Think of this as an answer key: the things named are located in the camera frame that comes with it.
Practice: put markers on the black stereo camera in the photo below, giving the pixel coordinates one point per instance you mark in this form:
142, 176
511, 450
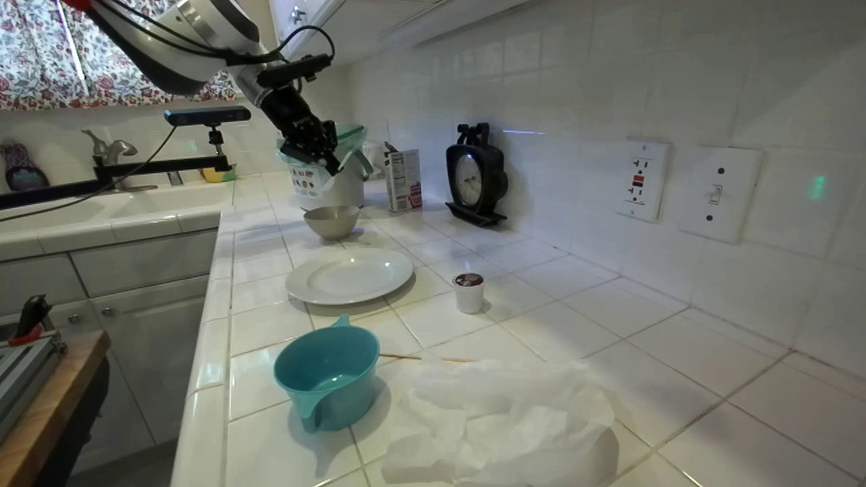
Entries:
205, 114

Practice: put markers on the white power outlet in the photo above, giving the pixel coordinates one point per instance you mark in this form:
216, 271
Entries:
641, 179

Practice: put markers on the white base cabinet with drawers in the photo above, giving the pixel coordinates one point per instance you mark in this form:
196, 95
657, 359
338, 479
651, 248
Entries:
136, 260

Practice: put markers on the teal measuring cup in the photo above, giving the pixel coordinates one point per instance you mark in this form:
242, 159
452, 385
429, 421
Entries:
333, 387

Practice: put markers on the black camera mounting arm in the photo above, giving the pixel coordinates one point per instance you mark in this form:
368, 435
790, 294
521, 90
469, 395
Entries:
172, 167

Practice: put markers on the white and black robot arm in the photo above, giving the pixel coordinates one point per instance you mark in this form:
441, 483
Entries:
180, 44

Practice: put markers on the crumpled white plastic bag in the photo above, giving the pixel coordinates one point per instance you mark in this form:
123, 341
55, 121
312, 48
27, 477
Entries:
504, 424

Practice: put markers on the white light switch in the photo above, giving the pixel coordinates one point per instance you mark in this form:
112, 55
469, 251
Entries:
717, 194

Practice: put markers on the granulated sugar box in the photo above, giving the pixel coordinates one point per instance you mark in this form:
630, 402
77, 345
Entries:
403, 179

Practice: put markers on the yellow sponge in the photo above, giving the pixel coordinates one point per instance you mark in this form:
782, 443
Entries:
216, 176

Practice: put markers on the white canister with green lid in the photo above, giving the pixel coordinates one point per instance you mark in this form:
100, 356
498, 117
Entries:
300, 184

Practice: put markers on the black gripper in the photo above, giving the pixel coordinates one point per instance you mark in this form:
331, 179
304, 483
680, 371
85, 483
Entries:
293, 114

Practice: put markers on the red and black tool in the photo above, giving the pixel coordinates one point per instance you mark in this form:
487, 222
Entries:
31, 316

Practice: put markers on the small white coffee pod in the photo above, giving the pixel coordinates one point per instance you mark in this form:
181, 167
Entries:
469, 298

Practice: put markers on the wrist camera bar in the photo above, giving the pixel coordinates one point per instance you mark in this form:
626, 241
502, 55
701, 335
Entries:
293, 71

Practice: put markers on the wide floral curtain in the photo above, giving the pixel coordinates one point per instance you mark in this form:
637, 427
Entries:
35, 55

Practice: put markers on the grey bowl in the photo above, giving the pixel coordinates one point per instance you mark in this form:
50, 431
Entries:
331, 222

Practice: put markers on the black analog clock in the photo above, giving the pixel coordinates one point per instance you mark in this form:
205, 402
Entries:
475, 176

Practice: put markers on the white wall cabinet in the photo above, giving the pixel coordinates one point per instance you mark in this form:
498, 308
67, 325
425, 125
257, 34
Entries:
360, 22

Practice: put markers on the white round plate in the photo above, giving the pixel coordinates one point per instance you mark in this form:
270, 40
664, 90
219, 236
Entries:
353, 274

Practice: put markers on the wooden table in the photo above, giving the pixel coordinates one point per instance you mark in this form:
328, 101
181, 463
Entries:
55, 395

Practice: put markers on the chrome faucet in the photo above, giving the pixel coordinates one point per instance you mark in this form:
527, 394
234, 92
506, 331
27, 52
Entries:
109, 153

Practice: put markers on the aluminium rail frame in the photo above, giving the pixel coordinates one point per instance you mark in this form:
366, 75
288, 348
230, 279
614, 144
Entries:
21, 370

